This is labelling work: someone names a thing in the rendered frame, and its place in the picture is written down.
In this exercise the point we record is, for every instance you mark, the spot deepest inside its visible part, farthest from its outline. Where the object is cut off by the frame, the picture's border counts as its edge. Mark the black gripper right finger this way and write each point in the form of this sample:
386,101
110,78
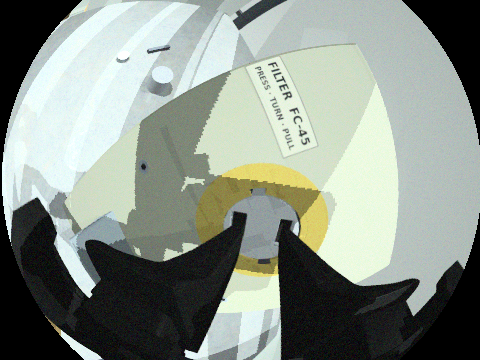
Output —
317,302

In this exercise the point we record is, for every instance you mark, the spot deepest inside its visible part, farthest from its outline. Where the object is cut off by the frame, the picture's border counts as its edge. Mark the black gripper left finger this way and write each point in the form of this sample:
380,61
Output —
188,288

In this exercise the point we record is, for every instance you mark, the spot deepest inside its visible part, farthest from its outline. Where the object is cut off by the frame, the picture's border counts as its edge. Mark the small grey bar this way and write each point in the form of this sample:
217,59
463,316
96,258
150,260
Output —
157,49

